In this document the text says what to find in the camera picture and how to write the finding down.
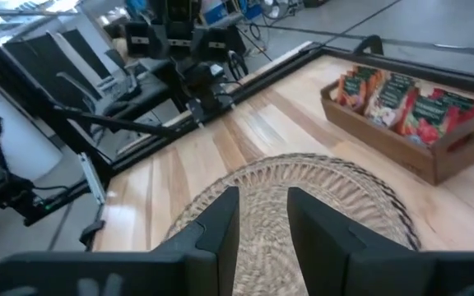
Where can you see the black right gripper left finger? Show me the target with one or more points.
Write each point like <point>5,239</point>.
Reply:
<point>159,271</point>

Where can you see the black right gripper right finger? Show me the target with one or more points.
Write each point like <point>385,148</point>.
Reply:
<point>344,267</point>

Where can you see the red strawberry tea packet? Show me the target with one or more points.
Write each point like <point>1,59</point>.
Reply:
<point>463,104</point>
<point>424,123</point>

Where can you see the beige cinnamon tea packet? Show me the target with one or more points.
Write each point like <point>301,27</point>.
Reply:
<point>389,103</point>

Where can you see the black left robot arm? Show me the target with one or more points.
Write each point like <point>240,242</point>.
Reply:
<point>204,82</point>

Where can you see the wooden compartment tea box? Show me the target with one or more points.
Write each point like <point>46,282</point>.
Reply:
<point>385,144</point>

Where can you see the round woven straw placemat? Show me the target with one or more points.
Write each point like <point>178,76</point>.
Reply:
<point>261,185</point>

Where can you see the black diagonal beam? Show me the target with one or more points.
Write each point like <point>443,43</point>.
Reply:
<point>117,123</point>

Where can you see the dark grey side table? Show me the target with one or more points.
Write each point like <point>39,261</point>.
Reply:
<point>146,88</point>

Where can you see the black partition panel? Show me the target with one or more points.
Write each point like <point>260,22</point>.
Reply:
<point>43,61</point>

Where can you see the white wipes canister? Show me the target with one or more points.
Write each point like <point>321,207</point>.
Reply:
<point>214,10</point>

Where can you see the white floor fan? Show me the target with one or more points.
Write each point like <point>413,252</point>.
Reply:
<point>274,8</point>

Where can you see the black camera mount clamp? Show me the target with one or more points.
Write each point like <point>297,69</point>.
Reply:
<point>91,234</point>

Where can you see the black aluminium table frame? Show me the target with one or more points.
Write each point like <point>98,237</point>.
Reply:
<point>426,70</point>

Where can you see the black frame post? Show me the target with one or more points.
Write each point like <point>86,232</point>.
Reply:
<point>23,94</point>

